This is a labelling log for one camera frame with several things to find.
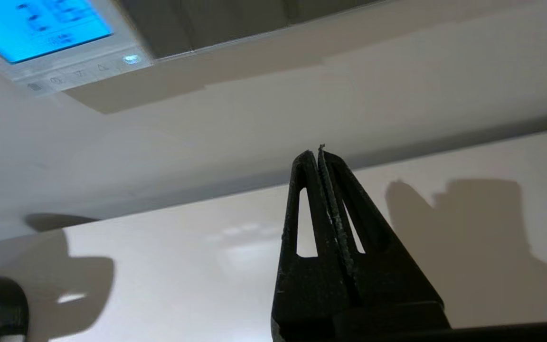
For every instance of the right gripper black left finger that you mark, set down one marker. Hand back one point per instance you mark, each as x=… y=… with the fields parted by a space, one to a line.
x=309 y=289

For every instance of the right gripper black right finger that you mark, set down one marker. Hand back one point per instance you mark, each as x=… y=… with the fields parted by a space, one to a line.
x=390 y=289

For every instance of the white thermostat with blue screen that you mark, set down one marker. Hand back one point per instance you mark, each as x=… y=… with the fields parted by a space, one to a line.
x=41 y=28

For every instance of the white cabinet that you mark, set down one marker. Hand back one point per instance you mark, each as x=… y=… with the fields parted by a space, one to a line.
x=207 y=237

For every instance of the grey single wall switch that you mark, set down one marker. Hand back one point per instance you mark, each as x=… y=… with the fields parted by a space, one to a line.
x=330 y=9

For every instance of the grey triple rocker wall switch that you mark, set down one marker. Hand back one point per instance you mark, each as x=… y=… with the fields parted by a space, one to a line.
x=207 y=23

